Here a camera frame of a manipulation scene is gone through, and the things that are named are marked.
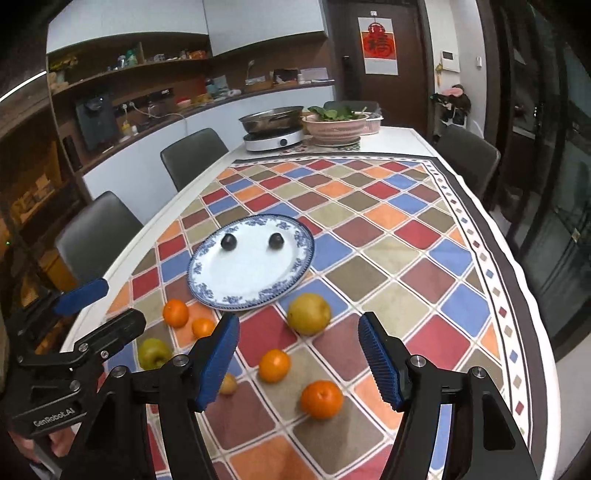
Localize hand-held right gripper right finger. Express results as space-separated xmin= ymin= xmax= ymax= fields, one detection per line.
xmin=358 ymin=312 xmax=539 ymax=480

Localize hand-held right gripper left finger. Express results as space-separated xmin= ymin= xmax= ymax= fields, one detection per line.
xmin=60 ymin=314 xmax=241 ymax=480

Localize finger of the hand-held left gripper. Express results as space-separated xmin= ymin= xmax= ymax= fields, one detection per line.
xmin=18 ymin=308 xmax=147 ymax=370
xmin=9 ymin=278 xmax=110 ymax=333

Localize green apple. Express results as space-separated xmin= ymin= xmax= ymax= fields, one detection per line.
xmin=138 ymin=338 xmax=173 ymax=371

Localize yellow pear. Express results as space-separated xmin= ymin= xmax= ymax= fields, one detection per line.
xmin=287 ymin=293 xmax=332 ymax=336

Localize blue patterned white plate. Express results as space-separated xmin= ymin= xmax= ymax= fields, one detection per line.
xmin=187 ymin=213 xmax=315 ymax=311

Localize person's left hand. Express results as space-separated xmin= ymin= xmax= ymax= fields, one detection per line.
xmin=9 ymin=427 xmax=77 ymax=464

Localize grey dining chair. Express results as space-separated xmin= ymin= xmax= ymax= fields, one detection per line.
xmin=160 ymin=128 xmax=230 ymax=192
xmin=54 ymin=191 xmax=145 ymax=286
xmin=435 ymin=124 xmax=502 ymax=201

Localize colourful checked tablecloth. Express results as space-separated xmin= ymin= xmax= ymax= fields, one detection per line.
xmin=104 ymin=152 xmax=536 ymax=480

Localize dark hanging bag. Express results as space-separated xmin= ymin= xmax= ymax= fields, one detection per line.
xmin=75 ymin=95 xmax=118 ymax=153

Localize patterned placemat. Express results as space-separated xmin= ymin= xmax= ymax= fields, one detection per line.
xmin=295 ymin=138 xmax=362 ymax=153

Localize white induction cooker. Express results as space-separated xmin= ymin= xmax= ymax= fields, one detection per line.
xmin=243 ymin=128 xmax=306 ymax=153

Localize pink colander basket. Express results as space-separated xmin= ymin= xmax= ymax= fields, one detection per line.
xmin=301 ymin=112 xmax=371 ymax=147

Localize white plastic basket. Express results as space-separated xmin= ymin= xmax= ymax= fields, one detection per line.
xmin=323 ymin=100 xmax=384 ymax=136

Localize metal cooking pot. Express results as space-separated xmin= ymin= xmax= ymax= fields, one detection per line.
xmin=238 ymin=106 xmax=304 ymax=134

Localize glass sliding door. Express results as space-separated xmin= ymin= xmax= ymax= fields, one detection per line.
xmin=503 ymin=0 xmax=591 ymax=361

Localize leafy greens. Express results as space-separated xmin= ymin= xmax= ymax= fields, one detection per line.
xmin=307 ymin=105 xmax=365 ymax=121

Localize dark clutter with pink piece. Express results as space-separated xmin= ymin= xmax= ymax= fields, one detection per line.
xmin=429 ymin=84 xmax=472 ymax=127

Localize dark wooden door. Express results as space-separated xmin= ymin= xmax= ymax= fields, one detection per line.
xmin=325 ymin=0 xmax=432 ymax=134

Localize wooden wall shelf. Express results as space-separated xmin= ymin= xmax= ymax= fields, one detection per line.
xmin=46 ymin=32 xmax=335 ymax=171

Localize white wall cabinet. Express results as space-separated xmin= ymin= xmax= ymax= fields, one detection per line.
xmin=46 ymin=0 xmax=329 ymax=58

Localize red wall calendar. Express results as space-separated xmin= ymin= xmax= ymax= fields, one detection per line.
xmin=358 ymin=16 xmax=399 ymax=76

